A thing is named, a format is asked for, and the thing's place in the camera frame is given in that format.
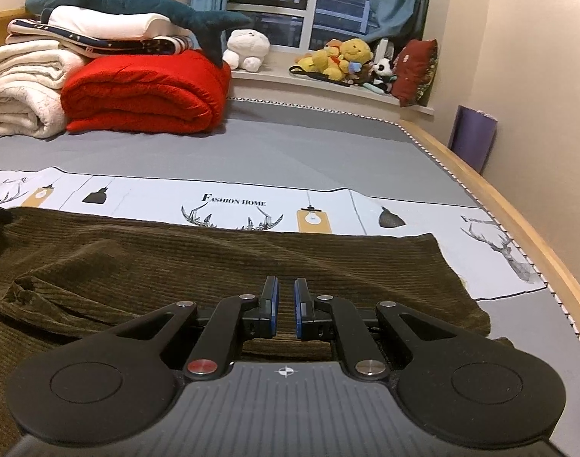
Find black strap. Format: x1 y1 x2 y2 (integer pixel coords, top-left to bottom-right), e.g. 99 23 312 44
288 65 329 80

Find white window sill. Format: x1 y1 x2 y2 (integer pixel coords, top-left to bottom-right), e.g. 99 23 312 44
230 69 436 116

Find yellow bear plush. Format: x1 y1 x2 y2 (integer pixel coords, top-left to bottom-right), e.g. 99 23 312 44
340 38 373 68

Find white fleece blanket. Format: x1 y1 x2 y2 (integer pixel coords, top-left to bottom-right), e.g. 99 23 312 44
0 42 89 139

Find olive corduroy pants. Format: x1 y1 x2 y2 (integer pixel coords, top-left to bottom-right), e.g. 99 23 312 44
0 206 491 441

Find yellow orange plush toy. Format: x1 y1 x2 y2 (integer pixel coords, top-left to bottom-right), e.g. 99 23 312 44
296 40 348 82

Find white plush toy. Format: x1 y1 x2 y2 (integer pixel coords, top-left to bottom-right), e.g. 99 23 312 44
222 29 271 72

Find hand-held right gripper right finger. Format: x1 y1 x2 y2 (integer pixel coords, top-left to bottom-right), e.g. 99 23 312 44
294 276 477 382

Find white plastic object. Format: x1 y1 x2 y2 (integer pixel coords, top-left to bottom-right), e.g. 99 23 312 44
373 37 396 63

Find window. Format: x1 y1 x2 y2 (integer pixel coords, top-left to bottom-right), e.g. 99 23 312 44
225 0 384 56

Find red cushion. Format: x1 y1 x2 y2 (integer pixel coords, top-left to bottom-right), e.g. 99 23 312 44
392 39 438 108

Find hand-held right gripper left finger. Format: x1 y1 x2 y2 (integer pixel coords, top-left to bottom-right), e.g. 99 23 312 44
104 275 279 382

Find red folded quilt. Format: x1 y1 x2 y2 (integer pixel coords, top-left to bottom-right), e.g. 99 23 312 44
61 50 232 134

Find white folded duvet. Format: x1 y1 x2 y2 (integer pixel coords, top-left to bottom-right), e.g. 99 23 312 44
41 6 177 42

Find purple board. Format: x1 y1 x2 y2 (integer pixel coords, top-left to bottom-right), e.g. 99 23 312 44
448 104 498 175

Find panda plush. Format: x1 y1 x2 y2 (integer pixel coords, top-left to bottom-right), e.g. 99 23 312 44
370 58 396 92

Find navy star-patterned blanket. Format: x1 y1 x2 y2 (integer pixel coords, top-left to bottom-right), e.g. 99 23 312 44
6 19 193 59

